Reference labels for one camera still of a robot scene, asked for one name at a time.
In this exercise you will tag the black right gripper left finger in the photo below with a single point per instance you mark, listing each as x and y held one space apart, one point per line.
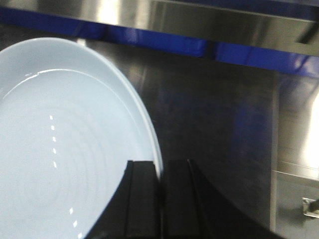
133 211

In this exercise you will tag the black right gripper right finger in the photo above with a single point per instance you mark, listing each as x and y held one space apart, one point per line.
195 209

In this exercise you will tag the white round plate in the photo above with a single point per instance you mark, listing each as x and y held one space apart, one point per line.
70 122

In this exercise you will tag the low blue bin middle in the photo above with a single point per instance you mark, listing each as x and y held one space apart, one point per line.
166 42

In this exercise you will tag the low blue bin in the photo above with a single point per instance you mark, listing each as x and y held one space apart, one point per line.
166 42
284 62
54 24

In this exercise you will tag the low blue bin right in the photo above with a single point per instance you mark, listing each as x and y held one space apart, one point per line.
284 62

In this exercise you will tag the low blue bin left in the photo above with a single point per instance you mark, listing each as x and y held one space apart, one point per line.
54 24

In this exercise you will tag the stainless steel shelf rail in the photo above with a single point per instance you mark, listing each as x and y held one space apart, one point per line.
267 24

